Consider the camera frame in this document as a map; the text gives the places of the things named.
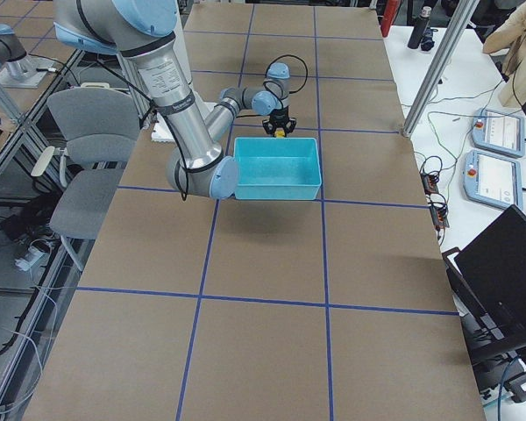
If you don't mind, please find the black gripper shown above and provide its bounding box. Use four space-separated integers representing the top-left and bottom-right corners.
269 107 290 128

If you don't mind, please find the yellow beetle toy car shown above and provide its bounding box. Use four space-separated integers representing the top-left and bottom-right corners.
274 128 287 138

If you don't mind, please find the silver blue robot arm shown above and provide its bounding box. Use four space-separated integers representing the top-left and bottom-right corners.
0 24 53 89
54 1 290 199

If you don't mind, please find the light blue plastic bin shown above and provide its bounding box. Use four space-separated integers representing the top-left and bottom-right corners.
233 137 322 201

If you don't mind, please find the black water bottle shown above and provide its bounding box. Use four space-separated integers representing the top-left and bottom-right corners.
407 6 434 52

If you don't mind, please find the small electronics board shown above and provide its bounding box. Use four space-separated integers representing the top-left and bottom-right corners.
420 172 449 232

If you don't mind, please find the grey office chair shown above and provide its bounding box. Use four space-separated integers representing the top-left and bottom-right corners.
32 87 140 271

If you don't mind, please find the lower teach pendant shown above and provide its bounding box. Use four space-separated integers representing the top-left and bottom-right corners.
463 149 523 210

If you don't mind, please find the teach pendant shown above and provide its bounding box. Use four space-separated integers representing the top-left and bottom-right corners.
463 149 523 210
472 108 525 158

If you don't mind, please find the upper teach pendant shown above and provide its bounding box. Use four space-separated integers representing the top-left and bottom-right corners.
472 108 525 158

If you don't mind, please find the black laptop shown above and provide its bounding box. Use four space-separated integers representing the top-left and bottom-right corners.
452 205 526 364

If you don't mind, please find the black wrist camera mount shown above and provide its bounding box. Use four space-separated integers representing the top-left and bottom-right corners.
262 118 297 137

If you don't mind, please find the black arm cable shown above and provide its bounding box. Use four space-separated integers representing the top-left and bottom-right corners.
265 54 309 96

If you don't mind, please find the aluminium frame post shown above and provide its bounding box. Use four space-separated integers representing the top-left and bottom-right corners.
401 0 480 138

